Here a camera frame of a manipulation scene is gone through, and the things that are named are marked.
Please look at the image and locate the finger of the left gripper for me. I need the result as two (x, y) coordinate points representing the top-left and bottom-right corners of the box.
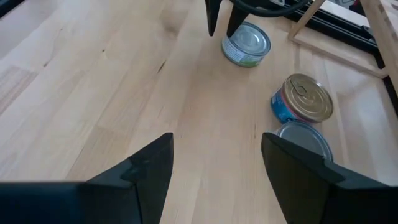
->
(204, 0), (223, 37)
(226, 4), (249, 39)

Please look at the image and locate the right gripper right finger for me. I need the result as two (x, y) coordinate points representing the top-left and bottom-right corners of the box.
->
(261, 132), (398, 224)

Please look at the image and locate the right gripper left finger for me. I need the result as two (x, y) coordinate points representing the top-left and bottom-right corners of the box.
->
(0, 132), (174, 224)

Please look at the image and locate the Bumble Bee tuna can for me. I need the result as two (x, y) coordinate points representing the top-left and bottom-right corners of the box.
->
(275, 120), (334, 162)
(221, 21), (272, 68)

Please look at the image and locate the wooden slatted shelf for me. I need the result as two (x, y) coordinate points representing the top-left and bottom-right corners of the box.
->
(287, 0), (398, 97)

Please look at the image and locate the Wild Planet gold-lidded can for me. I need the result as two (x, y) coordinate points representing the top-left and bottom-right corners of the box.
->
(270, 73), (334, 124)

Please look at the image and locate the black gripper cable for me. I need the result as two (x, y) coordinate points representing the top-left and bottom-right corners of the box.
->
(229, 0), (313, 18)

